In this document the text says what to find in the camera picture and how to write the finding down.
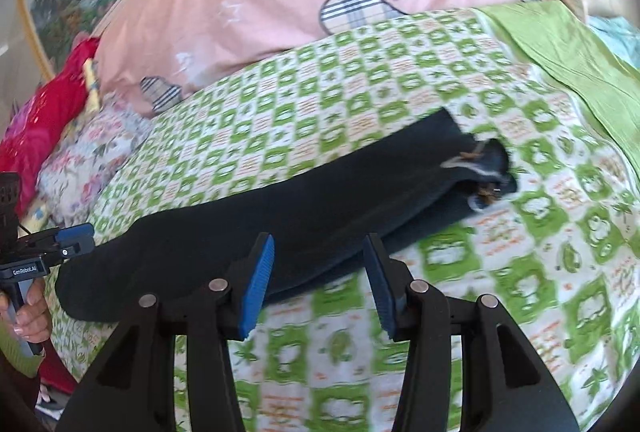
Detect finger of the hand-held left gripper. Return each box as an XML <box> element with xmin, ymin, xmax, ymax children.
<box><xmin>29</xmin><ymin>223</ymin><xmax>96</xmax><ymax>257</ymax></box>

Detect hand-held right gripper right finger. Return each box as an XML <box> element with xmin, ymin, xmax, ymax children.
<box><xmin>362</xmin><ymin>234</ymin><xmax>581</xmax><ymax>432</ymax></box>

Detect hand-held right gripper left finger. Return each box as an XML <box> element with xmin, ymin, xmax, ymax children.
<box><xmin>56</xmin><ymin>233</ymin><xmax>276</xmax><ymax>432</ymax></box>

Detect dark navy pants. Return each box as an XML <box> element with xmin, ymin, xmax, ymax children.
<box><xmin>54</xmin><ymin>108</ymin><xmax>519</xmax><ymax>321</ymax></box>

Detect person's left hand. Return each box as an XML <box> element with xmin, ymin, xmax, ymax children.
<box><xmin>0</xmin><ymin>283</ymin><xmax>52</xmax><ymax>344</ymax></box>

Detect floral pillow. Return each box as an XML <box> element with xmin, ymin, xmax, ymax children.
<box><xmin>19</xmin><ymin>92</ymin><xmax>156</xmax><ymax>237</ymax></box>

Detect red cloth bundle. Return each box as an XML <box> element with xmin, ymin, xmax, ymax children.
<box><xmin>0</xmin><ymin>36</ymin><xmax>102</xmax><ymax>219</ymax></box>

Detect green checkered bed sheet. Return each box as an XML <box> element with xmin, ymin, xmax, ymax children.
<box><xmin>47</xmin><ymin>6</ymin><xmax>640</xmax><ymax>432</ymax></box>

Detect plain green cloth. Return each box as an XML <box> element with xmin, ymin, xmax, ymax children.
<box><xmin>475</xmin><ymin>0</ymin><xmax>640</xmax><ymax>170</ymax></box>

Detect light blue cloth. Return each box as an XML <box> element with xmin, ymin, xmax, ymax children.
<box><xmin>586</xmin><ymin>16</ymin><xmax>640</xmax><ymax>72</ymax></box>

